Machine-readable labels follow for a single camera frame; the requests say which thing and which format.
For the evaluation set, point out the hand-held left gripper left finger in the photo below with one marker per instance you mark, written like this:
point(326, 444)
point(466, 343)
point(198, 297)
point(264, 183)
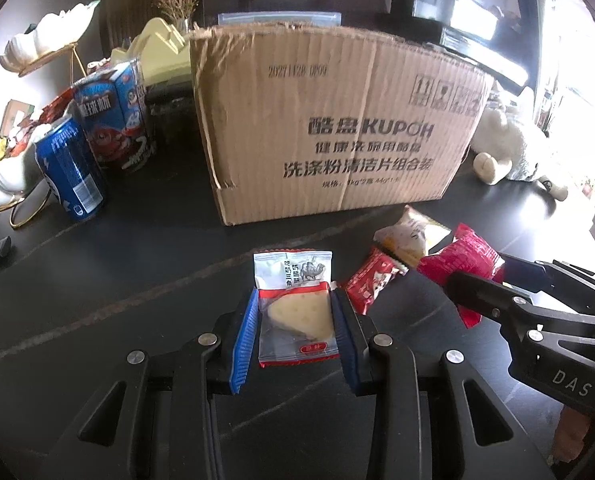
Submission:
point(245, 340)

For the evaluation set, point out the dark blue snack box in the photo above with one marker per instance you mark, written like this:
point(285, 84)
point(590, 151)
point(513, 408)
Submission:
point(110, 130)

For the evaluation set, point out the white cheese snack packet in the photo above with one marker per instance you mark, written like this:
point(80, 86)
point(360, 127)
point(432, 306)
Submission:
point(295, 310)

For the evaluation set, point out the pink snack packet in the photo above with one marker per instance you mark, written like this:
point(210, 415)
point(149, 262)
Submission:
point(457, 255)

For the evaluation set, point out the person's right hand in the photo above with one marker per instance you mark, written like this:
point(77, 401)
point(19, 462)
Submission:
point(572, 435)

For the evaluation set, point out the blue curtain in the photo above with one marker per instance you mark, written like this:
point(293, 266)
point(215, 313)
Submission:
point(533, 35)

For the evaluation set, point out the blue drink can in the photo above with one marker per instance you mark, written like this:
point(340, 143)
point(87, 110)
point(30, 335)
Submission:
point(70, 170)

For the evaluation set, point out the white sheep plush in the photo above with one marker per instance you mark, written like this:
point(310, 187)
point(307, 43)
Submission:
point(512, 145)

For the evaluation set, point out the red snack packet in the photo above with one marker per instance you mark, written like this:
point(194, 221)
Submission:
point(372, 282)

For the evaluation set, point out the light blue snack box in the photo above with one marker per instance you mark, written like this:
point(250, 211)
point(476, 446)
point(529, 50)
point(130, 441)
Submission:
point(132, 90)

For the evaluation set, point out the white shell bowl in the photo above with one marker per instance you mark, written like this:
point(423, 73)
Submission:
point(7, 180)
point(52, 30)

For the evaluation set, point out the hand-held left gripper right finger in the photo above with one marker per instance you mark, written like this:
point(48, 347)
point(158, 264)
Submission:
point(345, 340)

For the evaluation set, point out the dried flower bunch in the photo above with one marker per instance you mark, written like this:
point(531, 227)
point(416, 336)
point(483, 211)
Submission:
point(177, 0)

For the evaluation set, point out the gold bowl stand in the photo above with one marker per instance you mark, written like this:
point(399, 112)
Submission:
point(27, 222)

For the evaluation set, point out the brown cardboard box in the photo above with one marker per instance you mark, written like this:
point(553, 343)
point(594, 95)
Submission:
point(337, 110)

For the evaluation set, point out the beige orange snack packet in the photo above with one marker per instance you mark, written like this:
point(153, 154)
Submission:
point(410, 237)

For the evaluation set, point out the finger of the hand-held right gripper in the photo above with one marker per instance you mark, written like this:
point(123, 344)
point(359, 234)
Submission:
point(552, 277)
point(477, 292)

